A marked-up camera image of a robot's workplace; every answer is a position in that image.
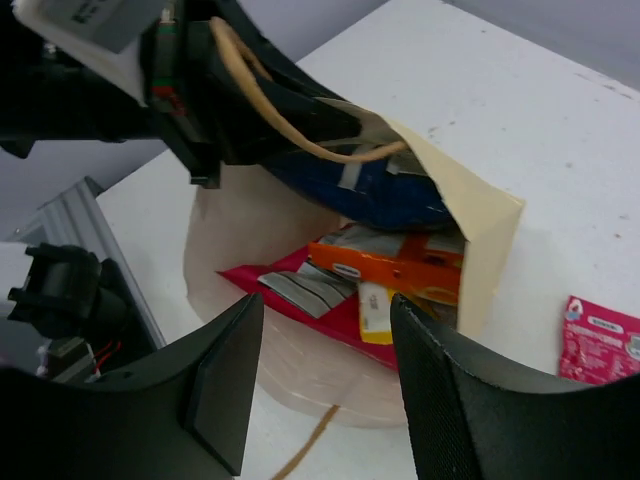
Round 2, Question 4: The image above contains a brown paper bag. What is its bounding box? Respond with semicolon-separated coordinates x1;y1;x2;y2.
182;14;527;480

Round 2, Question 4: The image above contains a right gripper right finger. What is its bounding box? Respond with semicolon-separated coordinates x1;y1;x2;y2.
391;294;639;479

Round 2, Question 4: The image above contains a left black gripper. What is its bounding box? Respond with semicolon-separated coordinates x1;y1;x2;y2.
0;0;201;161

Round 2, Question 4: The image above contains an orange snack packet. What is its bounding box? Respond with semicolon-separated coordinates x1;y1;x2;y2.
308;224;466;306

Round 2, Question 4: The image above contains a magenta large snack packet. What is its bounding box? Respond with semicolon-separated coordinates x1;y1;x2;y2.
219;246;397;371

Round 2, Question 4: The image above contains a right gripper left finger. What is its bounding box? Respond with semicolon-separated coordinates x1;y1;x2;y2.
1;294;264;479

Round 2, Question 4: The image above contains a small red snack packet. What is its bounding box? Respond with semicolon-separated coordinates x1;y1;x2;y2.
558;296;640;385

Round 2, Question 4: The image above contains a yellow snack packet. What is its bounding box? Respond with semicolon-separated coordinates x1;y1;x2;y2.
358;280;459;346

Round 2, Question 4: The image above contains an aluminium rail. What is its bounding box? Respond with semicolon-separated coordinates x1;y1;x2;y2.
0;177;169;351

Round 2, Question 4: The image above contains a blue snack packet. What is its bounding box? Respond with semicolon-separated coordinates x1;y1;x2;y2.
263;151;454;231

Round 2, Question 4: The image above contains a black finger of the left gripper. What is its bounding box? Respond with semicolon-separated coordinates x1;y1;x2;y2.
184;1;362;188

